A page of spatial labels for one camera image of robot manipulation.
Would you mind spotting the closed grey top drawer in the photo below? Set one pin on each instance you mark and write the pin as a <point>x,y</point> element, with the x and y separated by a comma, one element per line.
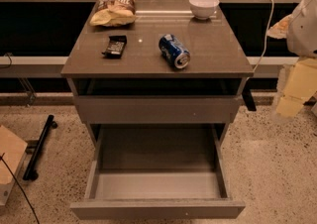
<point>135,110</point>

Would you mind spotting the grey drawer cabinet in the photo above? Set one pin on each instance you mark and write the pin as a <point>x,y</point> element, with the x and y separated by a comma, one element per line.
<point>218,67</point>

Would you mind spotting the white bowl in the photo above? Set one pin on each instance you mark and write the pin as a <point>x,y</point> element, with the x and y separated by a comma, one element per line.
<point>203,9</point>

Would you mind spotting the cardboard box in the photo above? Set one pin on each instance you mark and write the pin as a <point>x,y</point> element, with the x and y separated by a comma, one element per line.
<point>13,151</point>

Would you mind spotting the blue soda can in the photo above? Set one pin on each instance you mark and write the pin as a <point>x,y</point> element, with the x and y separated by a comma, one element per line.
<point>173,50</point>

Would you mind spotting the black bar on floor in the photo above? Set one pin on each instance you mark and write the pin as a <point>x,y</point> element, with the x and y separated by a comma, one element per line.
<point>31,173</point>

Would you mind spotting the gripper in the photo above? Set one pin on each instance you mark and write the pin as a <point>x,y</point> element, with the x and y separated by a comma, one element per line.
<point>304,31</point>

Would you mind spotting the grey drawer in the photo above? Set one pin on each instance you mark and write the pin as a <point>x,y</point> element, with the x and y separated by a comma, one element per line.
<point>135,110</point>
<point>157,172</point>

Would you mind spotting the black snack wrapper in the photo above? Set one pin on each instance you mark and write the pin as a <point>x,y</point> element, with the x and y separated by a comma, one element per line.
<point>115,46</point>

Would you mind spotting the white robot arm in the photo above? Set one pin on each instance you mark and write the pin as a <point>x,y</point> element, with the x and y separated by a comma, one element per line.
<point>301,35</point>

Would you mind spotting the yellow chip bag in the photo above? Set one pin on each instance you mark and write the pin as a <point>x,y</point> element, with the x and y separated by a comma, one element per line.
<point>111,13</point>

